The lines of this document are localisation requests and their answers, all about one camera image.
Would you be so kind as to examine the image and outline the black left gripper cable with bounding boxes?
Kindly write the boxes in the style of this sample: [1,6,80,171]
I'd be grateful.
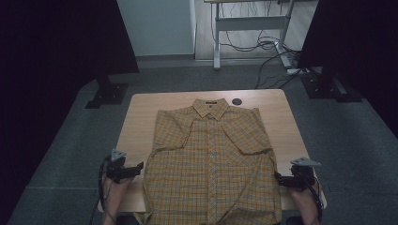
[88,156,117,225]

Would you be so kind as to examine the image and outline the black stand base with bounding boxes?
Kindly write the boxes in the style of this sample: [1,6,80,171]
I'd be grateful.
[300,66,364,104]
[84,74,130,110]

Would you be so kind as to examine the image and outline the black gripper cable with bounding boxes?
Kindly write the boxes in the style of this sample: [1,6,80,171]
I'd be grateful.
[88,156,117,225]
[308,179,325,225]

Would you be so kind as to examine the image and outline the person's right hand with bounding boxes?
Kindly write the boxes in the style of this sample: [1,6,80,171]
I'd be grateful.
[288,182,321,209]

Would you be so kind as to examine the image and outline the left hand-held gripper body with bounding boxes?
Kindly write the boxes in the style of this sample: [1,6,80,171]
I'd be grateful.
[104,148,130,185]

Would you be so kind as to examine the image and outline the white power strip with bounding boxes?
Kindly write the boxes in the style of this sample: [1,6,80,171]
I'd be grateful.
[286,67,311,76]

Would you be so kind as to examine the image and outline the yellow plaid short-sleeved shirt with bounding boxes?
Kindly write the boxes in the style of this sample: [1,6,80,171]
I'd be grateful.
[133,97,283,225]

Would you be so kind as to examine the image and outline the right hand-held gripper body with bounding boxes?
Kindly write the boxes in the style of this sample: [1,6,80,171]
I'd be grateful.
[288,157,322,190]

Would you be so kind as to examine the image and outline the black floor cables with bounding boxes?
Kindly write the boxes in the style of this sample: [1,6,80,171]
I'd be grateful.
[219,0,312,90]

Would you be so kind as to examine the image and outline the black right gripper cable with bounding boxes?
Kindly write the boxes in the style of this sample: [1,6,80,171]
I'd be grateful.
[308,179,325,225]

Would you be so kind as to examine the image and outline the black curtain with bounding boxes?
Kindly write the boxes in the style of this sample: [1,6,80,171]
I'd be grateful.
[296,0,398,139]
[0,0,141,223]

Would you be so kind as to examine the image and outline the white partition panel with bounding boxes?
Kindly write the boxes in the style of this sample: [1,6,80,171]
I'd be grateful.
[116,0,197,57]

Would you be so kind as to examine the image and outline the white metal desk frame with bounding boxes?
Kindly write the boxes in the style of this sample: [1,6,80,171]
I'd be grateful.
[204,0,297,70]

